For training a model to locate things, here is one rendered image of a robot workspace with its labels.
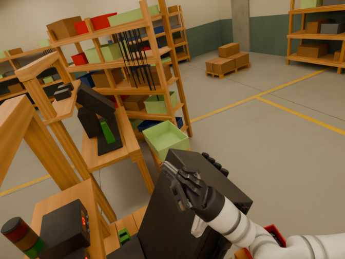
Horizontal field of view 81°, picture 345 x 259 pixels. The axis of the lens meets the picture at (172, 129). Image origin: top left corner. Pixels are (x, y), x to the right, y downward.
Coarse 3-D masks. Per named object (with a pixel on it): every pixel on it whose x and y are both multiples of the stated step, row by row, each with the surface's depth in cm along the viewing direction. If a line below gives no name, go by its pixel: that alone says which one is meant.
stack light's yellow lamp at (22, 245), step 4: (28, 232) 56; (32, 232) 58; (28, 236) 56; (32, 236) 57; (36, 236) 59; (20, 240) 55; (24, 240) 55; (28, 240) 56; (32, 240) 57; (36, 240) 58; (16, 244) 55; (20, 244) 55; (24, 244) 56; (28, 244) 56; (32, 244) 57; (20, 248) 56; (24, 248) 56; (28, 248) 57
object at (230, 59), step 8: (224, 48) 635; (232, 48) 643; (224, 56) 650; (232, 56) 644; (240, 56) 623; (248, 56) 635; (208, 64) 648; (216, 64) 611; (224, 64) 603; (232, 64) 618; (240, 64) 632; (248, 64) 645; (208, 72) 661; (216, 72) 628; (224, 72) 614; (232, 72) 638
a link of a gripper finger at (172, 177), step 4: (164, 168) 45; (164, 172) 45; (168, 172) 45; (168, 176) 45; (172, 176) 45; (172, 180) 45; (176, 180) 44; (172, 184) 44; (172, 188) 44; (176, 188) 44
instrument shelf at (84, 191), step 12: (60, 192) 91; (72, 192) 89; (84, 192) 88; (36, 204) 88; (48, 204) 86; (60, 204) 85; (84, 204) 82; (96, 204) 83; (36, 216) 82; (96, 216) 75; (36, 228) 76; (96, 228) 70; (96, 240) 66; (96, 252) 63
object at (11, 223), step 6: (6, 222) 55; (12, 222) 55; (18, 222) 54; (24, 222) 56; (6, 228) 53; (12, 228) 53; (18, 228) 54; (24, 228) 55; (6, 234) 53; (12, 234) 53; (18, 234) 54; (24, 234) 55; (12, 240) 54; (18, 240) 54
